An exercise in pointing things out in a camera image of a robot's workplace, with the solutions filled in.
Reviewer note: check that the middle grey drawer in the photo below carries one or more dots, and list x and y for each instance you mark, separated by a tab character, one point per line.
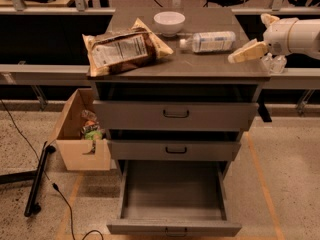
174	150

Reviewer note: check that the cardboard box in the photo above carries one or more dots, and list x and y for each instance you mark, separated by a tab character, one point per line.
77	153

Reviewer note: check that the brown snack bag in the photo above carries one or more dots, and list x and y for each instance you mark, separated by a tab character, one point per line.
119	51

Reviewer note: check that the white bowl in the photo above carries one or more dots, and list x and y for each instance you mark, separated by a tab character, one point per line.
169	23

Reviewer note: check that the grey drawer cabinet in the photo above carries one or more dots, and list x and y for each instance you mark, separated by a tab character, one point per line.
183	77

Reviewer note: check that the top grey drawer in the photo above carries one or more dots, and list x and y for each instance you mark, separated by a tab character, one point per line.
138	115

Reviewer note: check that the snack packets in box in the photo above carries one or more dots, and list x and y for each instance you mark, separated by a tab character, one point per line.
91	129

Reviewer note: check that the grey metal rail bench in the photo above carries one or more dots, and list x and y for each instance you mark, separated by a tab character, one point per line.
75	75

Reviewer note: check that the clear plastic bottle blue label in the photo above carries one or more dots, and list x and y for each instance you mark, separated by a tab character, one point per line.
206	42

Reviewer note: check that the bottom open grey drawer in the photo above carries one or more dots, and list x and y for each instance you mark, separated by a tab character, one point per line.
173	199

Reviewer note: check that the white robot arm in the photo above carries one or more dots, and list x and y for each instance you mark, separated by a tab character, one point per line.
306	35

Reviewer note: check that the clear plastic item on rail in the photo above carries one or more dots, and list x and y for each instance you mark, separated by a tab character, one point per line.
275	64

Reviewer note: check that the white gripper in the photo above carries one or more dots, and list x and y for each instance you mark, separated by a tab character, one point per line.
277	37

